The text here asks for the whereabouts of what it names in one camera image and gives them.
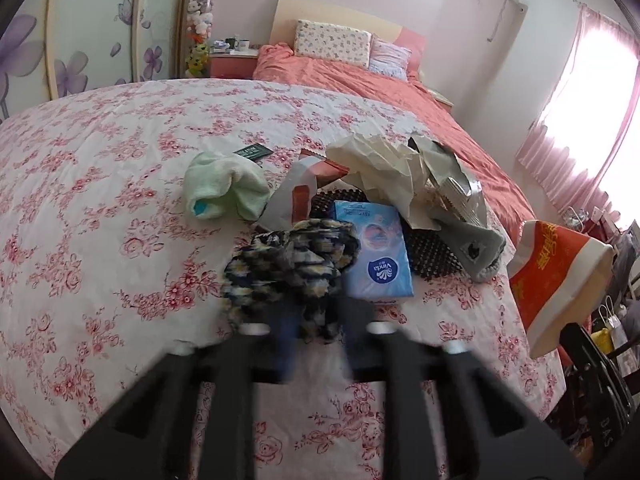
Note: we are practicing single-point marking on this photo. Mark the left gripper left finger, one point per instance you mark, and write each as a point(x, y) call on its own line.
point(147, 433)

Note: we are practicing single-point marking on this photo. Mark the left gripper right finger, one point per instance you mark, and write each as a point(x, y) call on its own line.
point(489, 433)

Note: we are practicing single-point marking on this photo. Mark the orange paper noodle cup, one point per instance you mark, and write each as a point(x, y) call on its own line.
point(557, 277)

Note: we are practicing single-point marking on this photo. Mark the grey sock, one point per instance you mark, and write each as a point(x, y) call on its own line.
point(478, 249)

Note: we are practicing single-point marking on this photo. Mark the black foam mesh sheet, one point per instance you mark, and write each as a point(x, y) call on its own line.
point(429, 257)

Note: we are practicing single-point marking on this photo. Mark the blue tissue pack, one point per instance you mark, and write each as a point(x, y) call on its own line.
point(382, 269)

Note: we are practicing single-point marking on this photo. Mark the black floral sock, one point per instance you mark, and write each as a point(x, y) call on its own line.
point(303, 266)

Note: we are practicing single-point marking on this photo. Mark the light green towel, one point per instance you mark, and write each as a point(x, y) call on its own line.
point(215, 184)

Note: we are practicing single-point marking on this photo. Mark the white red snack wrapper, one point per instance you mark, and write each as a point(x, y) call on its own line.
point(291, 201)

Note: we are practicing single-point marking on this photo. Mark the small green box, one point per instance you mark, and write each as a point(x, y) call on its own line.
point(254, 152)

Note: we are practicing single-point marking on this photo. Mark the silver foil bag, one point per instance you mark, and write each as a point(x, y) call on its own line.
point(459, 189)

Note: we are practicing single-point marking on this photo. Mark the yellow bag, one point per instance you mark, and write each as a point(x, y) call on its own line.
point(603, 340)

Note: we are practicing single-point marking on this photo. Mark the floral pink white tablecloth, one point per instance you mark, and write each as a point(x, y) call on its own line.
point(101, 267)

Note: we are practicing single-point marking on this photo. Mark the pink window curtain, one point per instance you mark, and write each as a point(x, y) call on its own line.
point(583, 146)

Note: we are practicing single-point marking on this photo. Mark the right pink bedside table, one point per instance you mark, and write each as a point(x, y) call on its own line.
point(440, 99)

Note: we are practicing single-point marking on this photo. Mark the pink bedside table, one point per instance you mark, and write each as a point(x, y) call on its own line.
point(233, 64)
point(440, 99)

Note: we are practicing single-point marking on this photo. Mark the salmon pink bed duvet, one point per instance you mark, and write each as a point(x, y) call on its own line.
point(280, 64)

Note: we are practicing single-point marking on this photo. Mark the striped pink pillow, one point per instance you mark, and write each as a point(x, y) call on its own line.
point(389, 60)

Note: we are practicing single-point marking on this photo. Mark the white mug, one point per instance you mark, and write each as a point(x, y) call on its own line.
point(243, 45)

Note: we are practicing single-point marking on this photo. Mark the floral white pillow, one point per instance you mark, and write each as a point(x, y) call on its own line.
point(332, 42)

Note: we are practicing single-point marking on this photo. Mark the floral sliding wardrobe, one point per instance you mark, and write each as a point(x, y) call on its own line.
point(56, 48)

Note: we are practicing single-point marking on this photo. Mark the plush toy display tube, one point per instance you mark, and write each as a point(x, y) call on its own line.
point(197, 30)

